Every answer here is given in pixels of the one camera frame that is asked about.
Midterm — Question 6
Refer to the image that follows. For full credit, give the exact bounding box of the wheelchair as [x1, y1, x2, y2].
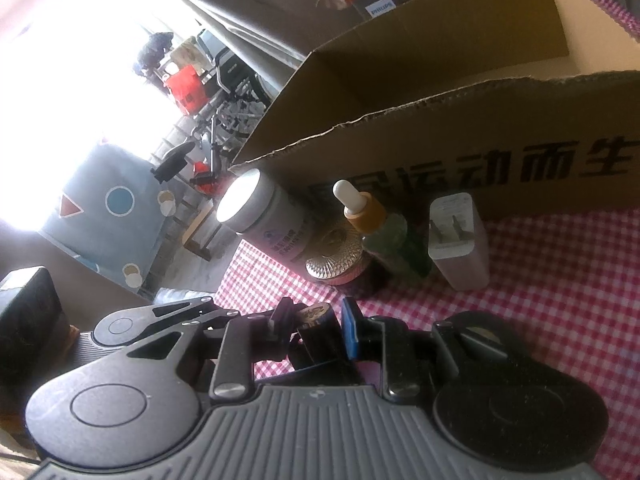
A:
[190, 25, 273, 161]

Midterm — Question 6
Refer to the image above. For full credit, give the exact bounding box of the green dropper bottle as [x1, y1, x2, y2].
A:
[332, 179, 432, 281]

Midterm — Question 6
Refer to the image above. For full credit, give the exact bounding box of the black cylinder with gold cap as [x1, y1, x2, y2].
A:
[295, 302, 346, 368]

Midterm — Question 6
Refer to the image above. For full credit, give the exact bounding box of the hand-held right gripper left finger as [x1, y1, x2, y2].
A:
[127, 297, 298, 402]

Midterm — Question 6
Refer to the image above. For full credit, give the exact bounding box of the white charger plug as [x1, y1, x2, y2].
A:
[428, 191, 490, 291]

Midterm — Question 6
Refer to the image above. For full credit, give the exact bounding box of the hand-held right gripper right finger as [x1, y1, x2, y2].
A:
[342, 297, 471, 406]

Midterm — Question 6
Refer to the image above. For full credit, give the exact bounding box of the gold-lidded pink jar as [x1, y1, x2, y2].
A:
[305, 227, 372, 289]

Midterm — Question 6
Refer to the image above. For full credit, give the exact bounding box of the wooden stool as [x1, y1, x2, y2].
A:
[182, 200, 223, 262]

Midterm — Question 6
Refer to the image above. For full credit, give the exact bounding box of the white bottle with grey label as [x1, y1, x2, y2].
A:
[215, 170, 323, 267]

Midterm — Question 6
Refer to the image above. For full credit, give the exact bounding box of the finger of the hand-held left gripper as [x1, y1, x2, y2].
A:
[150, 296, 217, 319]

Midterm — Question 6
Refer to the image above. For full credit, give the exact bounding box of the red bag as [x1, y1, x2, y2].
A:
[164, 64, 207, 117]

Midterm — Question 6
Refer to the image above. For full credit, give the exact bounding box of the large brown cardboard box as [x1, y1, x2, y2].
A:
[227, 0, 640, 223]

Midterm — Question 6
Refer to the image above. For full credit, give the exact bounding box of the pink checkered tablecloth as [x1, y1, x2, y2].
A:
[215, 0, 640, 471]

